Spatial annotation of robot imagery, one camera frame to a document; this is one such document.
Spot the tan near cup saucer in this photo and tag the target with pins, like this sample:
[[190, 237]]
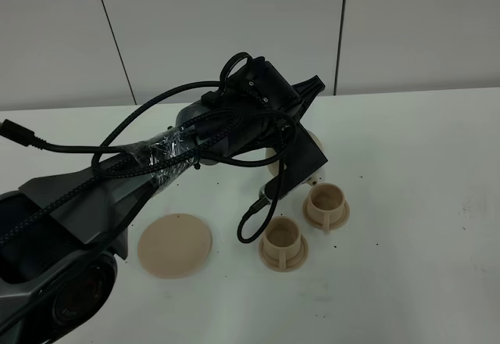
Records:
[[284, 259]]

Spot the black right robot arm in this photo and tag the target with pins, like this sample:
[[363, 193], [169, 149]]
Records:
[[61, 235]]

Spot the tan ceramic teapot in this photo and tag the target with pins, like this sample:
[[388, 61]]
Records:
[[313, 178]]

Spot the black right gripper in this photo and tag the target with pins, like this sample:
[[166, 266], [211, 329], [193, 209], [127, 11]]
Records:
[[303, 96]]

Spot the tan far cup saucer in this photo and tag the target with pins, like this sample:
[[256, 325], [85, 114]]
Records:
[[325, 220]]

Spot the tan near teacup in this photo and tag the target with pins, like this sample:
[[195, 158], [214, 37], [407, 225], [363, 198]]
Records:
[[282, 232]]

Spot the tan far teacup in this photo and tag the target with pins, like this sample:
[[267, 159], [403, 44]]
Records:
[[326, 196]]

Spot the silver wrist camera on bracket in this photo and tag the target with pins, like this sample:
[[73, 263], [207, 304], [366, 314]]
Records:
[[302, 159]]

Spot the tan cup saucer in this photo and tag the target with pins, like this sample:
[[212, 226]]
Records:
[[325, 220], [284, 259]]

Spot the tan round teapot saucer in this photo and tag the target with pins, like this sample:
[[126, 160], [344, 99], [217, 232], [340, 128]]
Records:
[[174, 246]]

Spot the tan teacup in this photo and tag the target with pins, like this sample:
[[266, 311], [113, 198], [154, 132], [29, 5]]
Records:
[[326, 196], [282, 232]]

